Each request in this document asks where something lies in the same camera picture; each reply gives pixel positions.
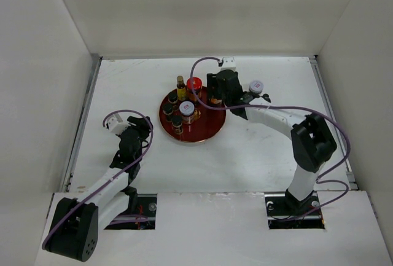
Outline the red lid sauce jar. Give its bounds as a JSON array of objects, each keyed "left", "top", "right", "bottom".
[{"left": 208, "top": 97, "right": 222, "bottom": 108}]

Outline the small red lid jar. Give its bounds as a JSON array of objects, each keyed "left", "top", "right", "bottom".
[{"left": 186, "top": 77, "right": 203, "bottom": 104}]

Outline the white bottle black cap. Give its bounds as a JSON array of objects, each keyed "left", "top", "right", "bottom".
[{"left": 262, "top": 93, "right": 270, "bottom": 101}]

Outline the yellow label brown bottle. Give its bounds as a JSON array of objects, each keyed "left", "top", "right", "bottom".
[{"left": 176, "top": 76, "right": 187, "bottom": 101}]

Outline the small white lid jar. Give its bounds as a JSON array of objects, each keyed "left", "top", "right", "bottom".
[{"left": 179, "top": 101, "right": 195, "bottom": 125}]

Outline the small black cap bottle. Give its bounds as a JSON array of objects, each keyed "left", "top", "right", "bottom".
[
  {"left": 171, "top": 115, "right": 183, "bottom": 135},
  {"left": 167, "top": 92, "right": 179, "bottom": 112},
  {"left": 162, "top": 103, "right": 174, "bottom": 122}
]

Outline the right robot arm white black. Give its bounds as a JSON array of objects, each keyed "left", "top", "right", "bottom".
[{"left": 206, "top": 69, "right": 337, "bottom": 214}]

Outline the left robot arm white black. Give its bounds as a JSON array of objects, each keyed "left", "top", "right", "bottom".
[{"left": 42, "top": 111, "right": 154, "bottom": 262}]

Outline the white lid spice jar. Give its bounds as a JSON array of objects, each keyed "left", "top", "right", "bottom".
[{"left": 249, "top": 80, "right": 264, "bottom": 96}]

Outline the round red tray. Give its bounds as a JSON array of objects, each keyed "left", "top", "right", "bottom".
[{"left": 158, "top": 89, "right": 226, "bottom": 143}]

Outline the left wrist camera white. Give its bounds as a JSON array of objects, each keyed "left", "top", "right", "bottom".
[{"left": 104, "top": 116, "right": 129, "bottom": 135}]

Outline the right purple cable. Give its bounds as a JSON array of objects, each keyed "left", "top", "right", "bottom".
[{"left": 190, "top": 57, "right": 351, "bottom": 221}]

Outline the purple cable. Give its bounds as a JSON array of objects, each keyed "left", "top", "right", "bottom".
[
  {"left": 190, "top": 57, "right": 351, "bottom": 221},
  {"left": 41, "top": 109, "right": 154, "bottom": 252}
]

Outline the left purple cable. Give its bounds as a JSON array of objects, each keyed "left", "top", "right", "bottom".
[{"left": 41, "top": 109, "right": 154, "bottom": 252}]

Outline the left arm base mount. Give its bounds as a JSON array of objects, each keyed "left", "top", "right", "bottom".
[{"left": 105, "top": 194, "right": 158, "bottom": 230}]

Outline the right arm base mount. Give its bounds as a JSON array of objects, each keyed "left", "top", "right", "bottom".
[{"left": 265, "top": 192, "right": 325, "bottom": 230}]

